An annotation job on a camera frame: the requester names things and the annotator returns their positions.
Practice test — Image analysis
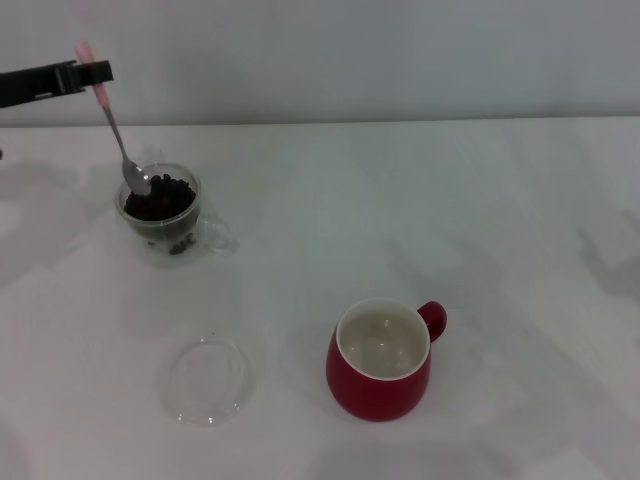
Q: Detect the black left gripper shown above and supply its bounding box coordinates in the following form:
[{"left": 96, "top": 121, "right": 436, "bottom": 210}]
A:
[{"left": 0, "top": 59, "right": 114, "bottom": 108}]

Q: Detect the pink handled metal spoon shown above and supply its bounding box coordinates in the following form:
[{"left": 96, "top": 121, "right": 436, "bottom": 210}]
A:
[{"left": 74, "top": 40, "right": 153, "bottom": 197}]

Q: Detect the glass cup with handle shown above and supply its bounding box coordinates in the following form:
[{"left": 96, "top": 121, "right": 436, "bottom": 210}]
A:
[{"left": 113, "top": 160, "right": 240, "bottom": 270}]

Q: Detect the clear glass saucer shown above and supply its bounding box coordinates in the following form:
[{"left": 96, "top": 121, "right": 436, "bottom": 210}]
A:
[{"left": 160, "top": 337, "right": 256, "bottom": 429}]

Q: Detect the red mug white inside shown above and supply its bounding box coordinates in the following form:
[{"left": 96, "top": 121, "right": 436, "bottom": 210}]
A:
[{"left": 325, "top": 296, "right": 449, "bottom": 423}]

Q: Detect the coffee bean pile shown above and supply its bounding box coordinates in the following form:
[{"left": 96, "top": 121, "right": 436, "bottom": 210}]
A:
[{"left": 122, "top": 172, "right": 198, "bottom": 256}]

